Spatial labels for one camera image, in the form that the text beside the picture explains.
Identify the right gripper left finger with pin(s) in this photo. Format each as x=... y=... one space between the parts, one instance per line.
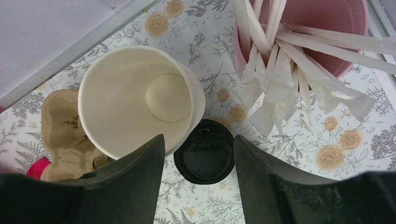
x=123 y=192

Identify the stack of black lids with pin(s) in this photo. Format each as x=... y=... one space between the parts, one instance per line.
x=206 y=156

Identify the pink straw holder cup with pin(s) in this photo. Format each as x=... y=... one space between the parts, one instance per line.
x=316 y=20

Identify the red cloth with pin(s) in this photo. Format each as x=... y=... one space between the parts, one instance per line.
x=37 y=169

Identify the stack of paper cups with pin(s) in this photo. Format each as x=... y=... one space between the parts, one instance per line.
x=135 y=93

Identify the floral table mat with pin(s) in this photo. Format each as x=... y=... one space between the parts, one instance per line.
x=199 y=33

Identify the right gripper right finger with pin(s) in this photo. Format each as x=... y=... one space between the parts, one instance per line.
x=275 y=192

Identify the cardboard cup carrier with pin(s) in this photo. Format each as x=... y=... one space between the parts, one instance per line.
x=72 y=153

